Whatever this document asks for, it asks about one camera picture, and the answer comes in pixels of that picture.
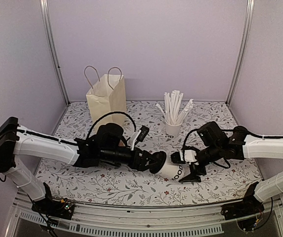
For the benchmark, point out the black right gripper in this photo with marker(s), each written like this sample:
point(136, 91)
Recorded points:
point(193, 177)

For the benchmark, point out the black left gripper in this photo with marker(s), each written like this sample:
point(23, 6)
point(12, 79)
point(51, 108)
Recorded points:
point(140, 164)

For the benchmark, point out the white paper cup corner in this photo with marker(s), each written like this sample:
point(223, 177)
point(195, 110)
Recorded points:
point(174, 172)

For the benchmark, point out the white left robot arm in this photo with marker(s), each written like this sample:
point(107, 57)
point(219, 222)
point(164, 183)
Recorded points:
point(16, 141)

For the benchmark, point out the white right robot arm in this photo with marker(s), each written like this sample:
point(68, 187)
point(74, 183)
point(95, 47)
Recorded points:
point(241, 145)

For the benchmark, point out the floral patterned table mat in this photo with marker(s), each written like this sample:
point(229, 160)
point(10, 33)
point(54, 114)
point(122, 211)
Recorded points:
point(123, 186)

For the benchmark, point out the white cup holding straws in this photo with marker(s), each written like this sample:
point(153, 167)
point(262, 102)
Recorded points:
point(172, 130)

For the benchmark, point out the bundle of white wrapped straws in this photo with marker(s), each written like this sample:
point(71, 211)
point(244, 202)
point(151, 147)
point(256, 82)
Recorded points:
point(171, 112)

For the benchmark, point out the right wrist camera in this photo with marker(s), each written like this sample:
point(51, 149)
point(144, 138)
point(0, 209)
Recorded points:
point(182, 157)

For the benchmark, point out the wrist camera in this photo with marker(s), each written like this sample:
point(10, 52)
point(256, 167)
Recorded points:
point(137, 137)
point(182, 157)

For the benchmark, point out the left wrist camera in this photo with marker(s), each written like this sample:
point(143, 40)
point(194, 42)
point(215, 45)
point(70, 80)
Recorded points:
point(137, 137)

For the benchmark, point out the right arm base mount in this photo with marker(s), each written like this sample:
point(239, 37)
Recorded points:
point(249, 205)

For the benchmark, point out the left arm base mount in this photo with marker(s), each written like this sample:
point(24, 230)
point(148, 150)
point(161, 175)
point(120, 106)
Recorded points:
point(63, 208)

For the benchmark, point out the front aluminium rail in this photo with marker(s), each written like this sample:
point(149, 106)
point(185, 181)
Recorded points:
point(107, 220)

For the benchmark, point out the left aluminium frame post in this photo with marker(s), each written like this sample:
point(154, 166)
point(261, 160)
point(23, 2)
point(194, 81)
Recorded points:
point(50, 39)

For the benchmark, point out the aluminium frame post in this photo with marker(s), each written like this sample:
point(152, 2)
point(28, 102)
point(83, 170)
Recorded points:
point(50, 39)
point(242, 50)

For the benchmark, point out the right aluminium frame post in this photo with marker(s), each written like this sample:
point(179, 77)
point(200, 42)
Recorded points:
point(242, 50)

